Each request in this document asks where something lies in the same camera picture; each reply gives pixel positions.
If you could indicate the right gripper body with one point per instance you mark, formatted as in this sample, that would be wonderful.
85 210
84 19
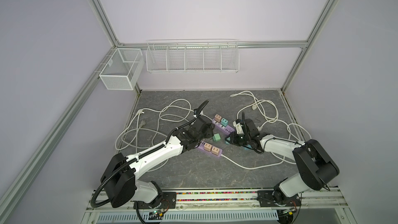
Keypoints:
239 139

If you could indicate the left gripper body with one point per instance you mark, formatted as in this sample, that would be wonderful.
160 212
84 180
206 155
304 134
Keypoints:
208 134

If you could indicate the green plug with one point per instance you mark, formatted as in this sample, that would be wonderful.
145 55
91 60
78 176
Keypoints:
216 137

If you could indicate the pink plug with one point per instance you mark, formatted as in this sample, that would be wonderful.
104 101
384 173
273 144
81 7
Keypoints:
217 118

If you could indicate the purple power strip front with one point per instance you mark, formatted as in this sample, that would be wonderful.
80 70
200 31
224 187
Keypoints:
200 147

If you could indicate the purple power strip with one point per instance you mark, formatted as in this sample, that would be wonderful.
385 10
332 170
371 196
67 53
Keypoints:
200 147
227 130

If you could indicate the pink plug strip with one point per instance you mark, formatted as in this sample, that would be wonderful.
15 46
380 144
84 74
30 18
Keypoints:
207 147
215 151

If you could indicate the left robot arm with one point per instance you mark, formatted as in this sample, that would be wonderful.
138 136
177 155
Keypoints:
121 182

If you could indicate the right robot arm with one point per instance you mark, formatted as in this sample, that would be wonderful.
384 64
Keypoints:
315 167

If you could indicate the white mesh box basket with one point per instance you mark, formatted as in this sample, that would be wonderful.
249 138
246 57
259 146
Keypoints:
123 69

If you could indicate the grey wall plug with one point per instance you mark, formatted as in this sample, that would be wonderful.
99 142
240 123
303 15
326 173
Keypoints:
141 124

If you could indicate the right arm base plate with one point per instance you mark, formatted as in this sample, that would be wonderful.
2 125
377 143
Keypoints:
274 198

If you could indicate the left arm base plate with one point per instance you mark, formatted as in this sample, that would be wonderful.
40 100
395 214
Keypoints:
167 200

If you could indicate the white wire basket rack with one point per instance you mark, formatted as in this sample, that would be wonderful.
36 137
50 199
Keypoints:
193 56

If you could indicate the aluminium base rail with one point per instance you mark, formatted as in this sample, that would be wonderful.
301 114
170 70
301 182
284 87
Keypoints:
188 199

